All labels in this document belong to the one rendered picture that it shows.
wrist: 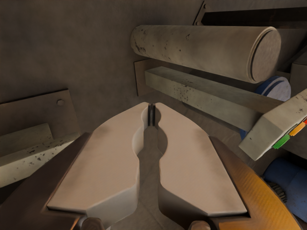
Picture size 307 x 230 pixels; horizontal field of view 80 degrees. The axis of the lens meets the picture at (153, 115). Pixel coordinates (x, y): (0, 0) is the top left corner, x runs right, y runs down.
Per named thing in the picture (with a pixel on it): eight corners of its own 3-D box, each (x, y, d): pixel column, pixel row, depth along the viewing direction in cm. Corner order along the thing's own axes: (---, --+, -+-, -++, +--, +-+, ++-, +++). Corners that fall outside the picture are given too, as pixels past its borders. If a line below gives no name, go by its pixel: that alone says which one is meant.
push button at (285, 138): (277, 135, 38) (285, 141, 37) (286, 128, 40) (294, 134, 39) (266, 146, 41) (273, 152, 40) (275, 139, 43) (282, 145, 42)
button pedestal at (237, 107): (128, 63, 79) (288, 118, 33) (172, 53, 90) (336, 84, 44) (132, 97, 86) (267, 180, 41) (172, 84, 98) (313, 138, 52)
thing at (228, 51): (127, 26, 73) (257, 30, 34) (152, 23, 78) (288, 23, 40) (131, 57, 79) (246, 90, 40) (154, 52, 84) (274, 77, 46)
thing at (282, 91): (175, 67, 95) (258, 90, 63) (217, 56, 109) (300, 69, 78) (176, 120, 110) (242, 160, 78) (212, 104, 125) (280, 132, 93)
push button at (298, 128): (293, 122, 42) (301, 128, 41) (301, 117, 44) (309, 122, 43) (283, 133, 45) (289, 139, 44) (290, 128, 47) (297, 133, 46)
